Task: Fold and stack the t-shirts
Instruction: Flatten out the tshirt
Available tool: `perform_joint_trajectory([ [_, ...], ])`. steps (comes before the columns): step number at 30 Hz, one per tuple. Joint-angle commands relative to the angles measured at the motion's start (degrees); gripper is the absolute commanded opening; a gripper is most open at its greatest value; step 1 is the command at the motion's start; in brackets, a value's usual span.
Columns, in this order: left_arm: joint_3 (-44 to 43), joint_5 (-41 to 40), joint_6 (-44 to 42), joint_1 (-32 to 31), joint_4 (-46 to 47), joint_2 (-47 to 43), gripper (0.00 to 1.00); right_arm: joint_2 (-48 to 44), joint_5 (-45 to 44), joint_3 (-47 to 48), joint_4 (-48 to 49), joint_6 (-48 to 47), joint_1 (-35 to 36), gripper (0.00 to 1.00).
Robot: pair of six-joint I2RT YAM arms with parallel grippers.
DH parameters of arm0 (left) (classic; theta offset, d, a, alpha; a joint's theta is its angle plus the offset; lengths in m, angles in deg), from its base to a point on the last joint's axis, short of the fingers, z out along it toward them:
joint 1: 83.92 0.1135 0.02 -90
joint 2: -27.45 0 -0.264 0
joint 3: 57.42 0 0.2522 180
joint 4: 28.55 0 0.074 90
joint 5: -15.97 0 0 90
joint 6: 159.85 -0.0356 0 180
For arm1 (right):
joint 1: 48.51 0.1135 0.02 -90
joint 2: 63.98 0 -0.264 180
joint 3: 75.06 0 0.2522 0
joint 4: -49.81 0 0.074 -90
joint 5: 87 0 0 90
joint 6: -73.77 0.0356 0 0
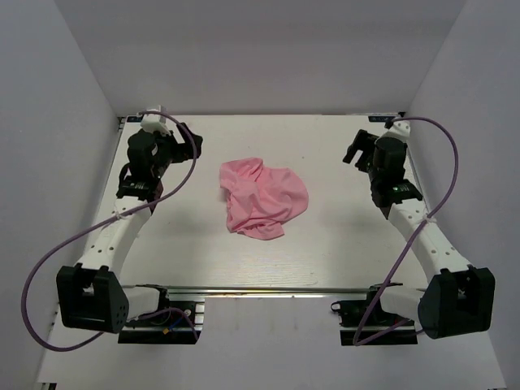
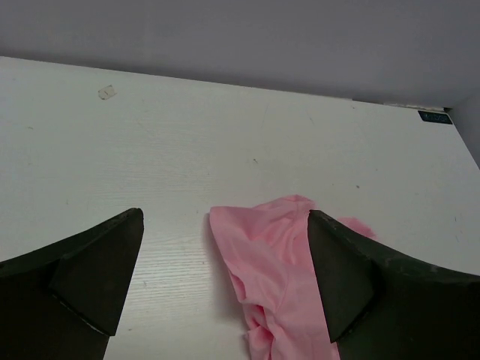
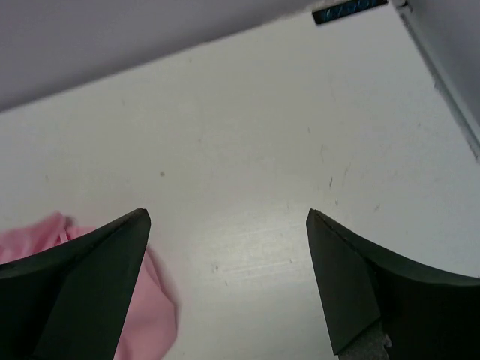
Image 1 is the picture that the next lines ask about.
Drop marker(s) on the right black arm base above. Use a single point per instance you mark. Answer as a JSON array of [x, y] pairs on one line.
[[351, 311]]

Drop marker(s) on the left blue table label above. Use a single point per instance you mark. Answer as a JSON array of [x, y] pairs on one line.
[[134, 118]]

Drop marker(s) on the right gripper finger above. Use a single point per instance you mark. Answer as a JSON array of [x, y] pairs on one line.
[[364, 141], [351, 154]]

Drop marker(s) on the right blue table label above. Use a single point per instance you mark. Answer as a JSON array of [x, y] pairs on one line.
[[380, 118]]

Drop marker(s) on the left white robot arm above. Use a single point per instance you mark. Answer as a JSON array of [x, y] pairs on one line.
[[89, 293]]

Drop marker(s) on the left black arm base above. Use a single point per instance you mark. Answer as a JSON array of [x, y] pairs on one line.
[[162, 316]]

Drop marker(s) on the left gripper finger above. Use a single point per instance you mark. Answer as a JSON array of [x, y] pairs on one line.
[[189, 137], [187, 151]]

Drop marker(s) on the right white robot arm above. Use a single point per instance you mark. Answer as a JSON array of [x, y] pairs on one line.
[[459, 297]]

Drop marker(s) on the aluminium table front rail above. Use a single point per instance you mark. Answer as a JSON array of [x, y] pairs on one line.
[[236, 290]]

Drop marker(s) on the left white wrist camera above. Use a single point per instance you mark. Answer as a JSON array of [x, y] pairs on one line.
[[155, 122]]

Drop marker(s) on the blue table label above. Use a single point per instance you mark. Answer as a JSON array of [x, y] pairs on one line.
[[380, 118], [134, 118]]

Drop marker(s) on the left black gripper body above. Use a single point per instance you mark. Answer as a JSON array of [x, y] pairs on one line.
[[179, 143]]

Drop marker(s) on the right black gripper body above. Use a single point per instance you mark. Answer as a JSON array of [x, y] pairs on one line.
[[363, 150]]

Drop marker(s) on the pink t shirt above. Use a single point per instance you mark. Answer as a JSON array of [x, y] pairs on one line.
[[261, 199]]

